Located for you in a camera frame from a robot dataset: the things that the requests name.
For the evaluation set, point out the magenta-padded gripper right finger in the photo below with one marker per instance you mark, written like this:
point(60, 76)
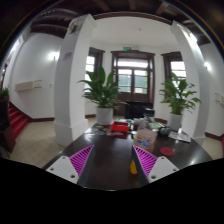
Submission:
point(161, 168)

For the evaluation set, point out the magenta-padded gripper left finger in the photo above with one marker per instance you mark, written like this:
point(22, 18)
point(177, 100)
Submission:
point(63, 168)

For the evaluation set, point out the flat round red coaster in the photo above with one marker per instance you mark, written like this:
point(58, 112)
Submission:
point(166, 151)

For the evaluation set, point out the white printed magazine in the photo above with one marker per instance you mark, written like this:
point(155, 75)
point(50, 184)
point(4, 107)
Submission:
point(180, 136)

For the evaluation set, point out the dark grey round device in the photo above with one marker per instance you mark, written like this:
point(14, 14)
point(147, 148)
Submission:
point(163, 130)

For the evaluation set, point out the pale yellow cup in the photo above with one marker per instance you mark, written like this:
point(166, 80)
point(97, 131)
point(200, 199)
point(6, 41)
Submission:
point(138, 132)

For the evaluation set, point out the light green book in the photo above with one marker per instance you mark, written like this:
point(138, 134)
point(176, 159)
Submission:
point(154, 125)

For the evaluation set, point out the red rectangular box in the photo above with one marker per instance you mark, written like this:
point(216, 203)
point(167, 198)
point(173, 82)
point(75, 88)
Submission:
point(120, 126)

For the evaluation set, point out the black chair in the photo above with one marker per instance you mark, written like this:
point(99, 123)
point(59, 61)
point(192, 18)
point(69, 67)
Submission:
point(133, 109)

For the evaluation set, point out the red carpeted staircase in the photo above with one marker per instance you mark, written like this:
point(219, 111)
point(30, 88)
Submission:
point(16, 120)

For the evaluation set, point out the large plant in white pot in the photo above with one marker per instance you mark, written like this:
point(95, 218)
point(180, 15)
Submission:
point(101, 93)
point(176, 96)

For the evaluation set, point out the dark wooden double door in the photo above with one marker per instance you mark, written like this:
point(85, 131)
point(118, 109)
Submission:
point(133, 80)

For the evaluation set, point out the small green plant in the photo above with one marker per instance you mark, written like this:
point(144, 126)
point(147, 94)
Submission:
point(4, 92)

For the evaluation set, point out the dark framed window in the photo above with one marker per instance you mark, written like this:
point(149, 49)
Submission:
point(176, 68)
point(90, 66)

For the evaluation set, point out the white paper notice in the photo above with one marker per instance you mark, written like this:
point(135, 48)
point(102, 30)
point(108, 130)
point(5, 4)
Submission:
point(66, 56)

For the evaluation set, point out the green exit sign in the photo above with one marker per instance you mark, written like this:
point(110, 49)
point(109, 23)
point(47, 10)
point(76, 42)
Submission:
point(127, 48)

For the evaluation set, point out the dark wooden stair post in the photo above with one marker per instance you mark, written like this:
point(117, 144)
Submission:
point(5, 126)

